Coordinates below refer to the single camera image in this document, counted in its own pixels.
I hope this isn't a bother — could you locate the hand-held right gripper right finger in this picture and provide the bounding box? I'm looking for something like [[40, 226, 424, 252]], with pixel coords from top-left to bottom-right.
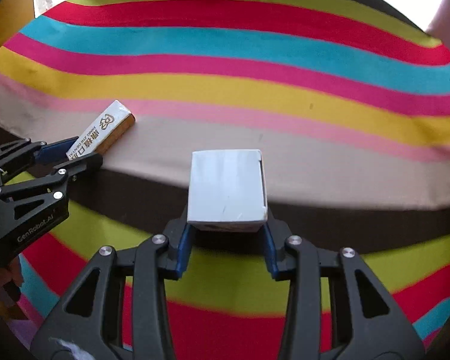
[[262, 204, 426, 360]]

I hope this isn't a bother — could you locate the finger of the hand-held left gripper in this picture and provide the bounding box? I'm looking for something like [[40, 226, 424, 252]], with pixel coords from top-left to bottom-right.
[[0, 136, 79, 185], [0, 154, 104, 202]]

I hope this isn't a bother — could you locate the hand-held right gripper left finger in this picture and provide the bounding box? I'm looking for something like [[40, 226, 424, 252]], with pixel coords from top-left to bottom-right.
[[30, 210, 196, 360]]

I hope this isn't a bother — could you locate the slim white and gold box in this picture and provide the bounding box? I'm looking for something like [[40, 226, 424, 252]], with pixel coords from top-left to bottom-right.
[[66, 99, 137, 162]]

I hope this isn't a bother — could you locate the grey-white carton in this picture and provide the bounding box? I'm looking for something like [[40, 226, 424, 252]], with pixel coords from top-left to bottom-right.
[[187, 149, 269, 233]]

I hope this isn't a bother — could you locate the person's left hand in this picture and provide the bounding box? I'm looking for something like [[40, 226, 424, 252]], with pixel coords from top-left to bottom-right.
[[7, 257, 25, 288]]

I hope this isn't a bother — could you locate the yellow leather sofa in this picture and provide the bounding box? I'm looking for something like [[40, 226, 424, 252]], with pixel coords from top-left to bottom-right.
[[0, 0, 36, 61]]

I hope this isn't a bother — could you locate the striped colourful tablecloth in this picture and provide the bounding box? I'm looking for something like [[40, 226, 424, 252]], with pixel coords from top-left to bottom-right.
[[0, 0, 450, 360]]

